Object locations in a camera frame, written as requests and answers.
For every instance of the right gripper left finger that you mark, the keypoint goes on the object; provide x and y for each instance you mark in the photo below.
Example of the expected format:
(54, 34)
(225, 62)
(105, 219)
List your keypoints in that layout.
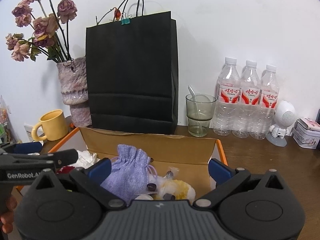
(89, 182)

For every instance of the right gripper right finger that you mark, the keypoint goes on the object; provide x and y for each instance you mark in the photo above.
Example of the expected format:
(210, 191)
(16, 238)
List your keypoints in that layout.
(228, 180)

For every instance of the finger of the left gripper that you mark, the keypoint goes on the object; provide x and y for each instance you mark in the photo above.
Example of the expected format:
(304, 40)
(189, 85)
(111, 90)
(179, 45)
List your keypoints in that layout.
(14, 161)
(21, 148)

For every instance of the person's left hand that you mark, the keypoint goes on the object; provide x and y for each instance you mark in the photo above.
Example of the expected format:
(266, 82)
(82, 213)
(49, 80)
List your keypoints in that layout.
(7, 218)

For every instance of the red fabric flower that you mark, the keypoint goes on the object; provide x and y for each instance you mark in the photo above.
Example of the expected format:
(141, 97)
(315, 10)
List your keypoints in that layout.
(65, 169)

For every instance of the colourful snack packets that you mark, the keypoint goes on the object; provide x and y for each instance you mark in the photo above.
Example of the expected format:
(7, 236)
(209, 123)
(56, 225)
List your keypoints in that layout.
(7, 132)

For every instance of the white card on table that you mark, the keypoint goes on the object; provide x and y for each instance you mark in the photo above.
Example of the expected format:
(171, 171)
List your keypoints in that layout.
(28, 128)

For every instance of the crumpled white tissue in box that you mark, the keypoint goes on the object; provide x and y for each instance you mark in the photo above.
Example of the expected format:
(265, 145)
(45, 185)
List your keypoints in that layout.
(85, 159)

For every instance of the yellow ceramic mug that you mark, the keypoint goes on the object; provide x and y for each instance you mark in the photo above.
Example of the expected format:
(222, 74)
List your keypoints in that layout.
(53, 124)

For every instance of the orange cardboard box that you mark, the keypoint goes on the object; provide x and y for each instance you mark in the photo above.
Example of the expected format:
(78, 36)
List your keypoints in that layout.
(189, 154)

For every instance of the clear spoon in glass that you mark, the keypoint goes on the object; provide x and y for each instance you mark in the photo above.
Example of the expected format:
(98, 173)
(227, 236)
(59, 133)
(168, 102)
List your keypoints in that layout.
(196, 107)

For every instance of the yellow plush toy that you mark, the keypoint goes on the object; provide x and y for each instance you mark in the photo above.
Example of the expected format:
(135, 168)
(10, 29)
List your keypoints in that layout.
(177, 188)

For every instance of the right water bottle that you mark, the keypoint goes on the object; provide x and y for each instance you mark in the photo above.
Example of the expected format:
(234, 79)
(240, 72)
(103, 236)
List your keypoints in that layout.
(268, 97)

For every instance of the water bottle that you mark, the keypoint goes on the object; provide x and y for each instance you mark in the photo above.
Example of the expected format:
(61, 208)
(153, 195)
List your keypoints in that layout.
(268, 97)
(227, 94)
(248, 100)

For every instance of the middle water bottle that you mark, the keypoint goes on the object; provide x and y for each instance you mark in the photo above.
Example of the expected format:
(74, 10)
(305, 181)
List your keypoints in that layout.
(248, 100)

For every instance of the green glass tumbler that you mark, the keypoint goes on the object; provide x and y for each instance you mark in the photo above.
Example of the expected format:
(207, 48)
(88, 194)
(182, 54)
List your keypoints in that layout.
(206, 104)

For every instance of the left water bottle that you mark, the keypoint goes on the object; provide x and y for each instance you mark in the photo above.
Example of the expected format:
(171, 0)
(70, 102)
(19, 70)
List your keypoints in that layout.
(227, 94)

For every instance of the purple textured vase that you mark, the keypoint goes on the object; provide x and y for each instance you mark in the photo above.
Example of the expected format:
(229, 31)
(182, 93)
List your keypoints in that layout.
(74, 90)

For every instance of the white robot figurine speaker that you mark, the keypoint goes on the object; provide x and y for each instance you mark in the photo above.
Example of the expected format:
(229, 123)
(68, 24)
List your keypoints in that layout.
(284, 117)

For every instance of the small tin box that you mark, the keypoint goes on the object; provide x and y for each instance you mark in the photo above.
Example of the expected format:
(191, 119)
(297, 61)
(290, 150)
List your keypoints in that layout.
(306, 133)

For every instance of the dried pink roses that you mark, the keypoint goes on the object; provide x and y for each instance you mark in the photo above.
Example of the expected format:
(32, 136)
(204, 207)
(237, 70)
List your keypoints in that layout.
(50, 30)

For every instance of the black paper bag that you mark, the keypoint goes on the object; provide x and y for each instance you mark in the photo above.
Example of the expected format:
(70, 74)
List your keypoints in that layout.
(132, 72)

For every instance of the teal binder clip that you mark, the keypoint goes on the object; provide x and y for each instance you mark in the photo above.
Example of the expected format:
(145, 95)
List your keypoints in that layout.
(125, 19)

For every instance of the purple drawstring pouch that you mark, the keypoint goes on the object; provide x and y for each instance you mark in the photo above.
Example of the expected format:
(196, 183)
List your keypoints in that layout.
(129, 174)

